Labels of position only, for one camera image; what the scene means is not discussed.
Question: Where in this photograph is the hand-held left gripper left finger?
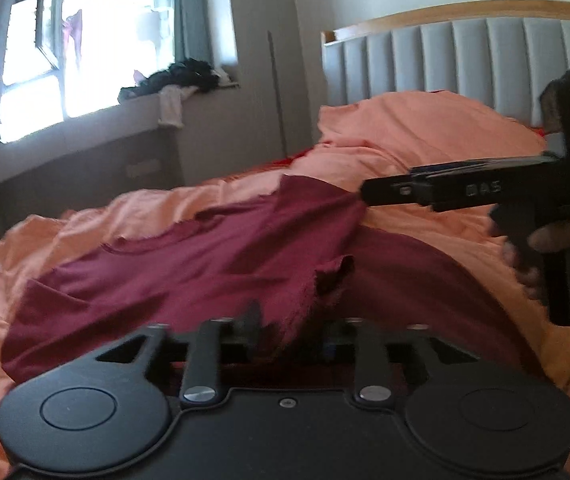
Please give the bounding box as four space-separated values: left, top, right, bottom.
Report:
96 304 266 407

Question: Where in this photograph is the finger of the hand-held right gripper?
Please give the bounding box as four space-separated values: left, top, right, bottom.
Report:
360 154 552 212

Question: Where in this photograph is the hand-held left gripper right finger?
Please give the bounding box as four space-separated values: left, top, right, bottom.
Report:
315 317 480 404

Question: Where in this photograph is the maroon cloth garment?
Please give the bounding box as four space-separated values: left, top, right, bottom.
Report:
1 174 548 383

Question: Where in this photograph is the pile of dark clothes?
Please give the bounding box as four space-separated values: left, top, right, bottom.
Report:
119 58 233 102

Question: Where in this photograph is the person's right hand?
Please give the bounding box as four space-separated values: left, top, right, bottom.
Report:
502 221 568 287

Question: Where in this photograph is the orange pillow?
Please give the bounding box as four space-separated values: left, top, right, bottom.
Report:
315 89 550 191

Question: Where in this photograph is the grey padded wooden headboard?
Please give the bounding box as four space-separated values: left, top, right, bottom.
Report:
320 0 570 133

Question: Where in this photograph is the orange bed blanket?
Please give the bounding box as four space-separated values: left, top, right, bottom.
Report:
0 145 570 480

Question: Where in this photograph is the thin dark pole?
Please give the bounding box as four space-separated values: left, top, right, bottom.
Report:
267 30 288 159

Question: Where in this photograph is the grey window bench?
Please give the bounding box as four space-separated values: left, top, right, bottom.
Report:
0 82 246 211

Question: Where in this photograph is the grey-green curtain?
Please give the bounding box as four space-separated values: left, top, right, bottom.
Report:
172 0 214 67

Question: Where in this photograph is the window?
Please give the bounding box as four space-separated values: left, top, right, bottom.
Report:
0 0 178 145

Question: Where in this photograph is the wall socket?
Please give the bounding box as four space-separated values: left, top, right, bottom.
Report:
126 158 161 179

